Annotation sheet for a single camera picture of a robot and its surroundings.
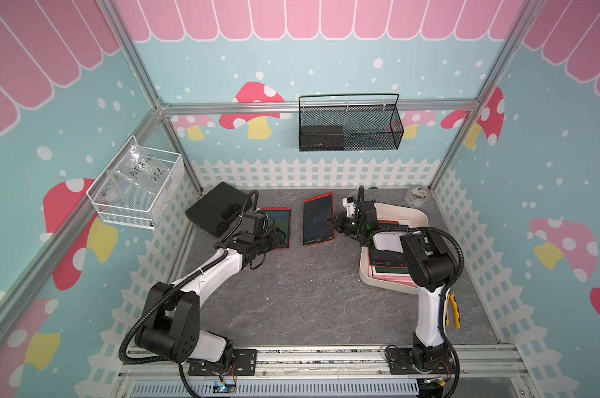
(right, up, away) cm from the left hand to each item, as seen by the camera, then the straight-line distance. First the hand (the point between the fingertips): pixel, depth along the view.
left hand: (282, 240), depth 89 cm
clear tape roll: (+61, +18, +28) cm, 70 cm away
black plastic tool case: (-30, +12, +19) cm, 37 cm away
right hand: (+15, +8, +8) cm, 19 cm away
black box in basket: (+15, +39, +8) cm, 43 cm away
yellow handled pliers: (+60, -23, -5) cm, 64 cm away
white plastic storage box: (+38, -9, +5) cm, 40 cm away
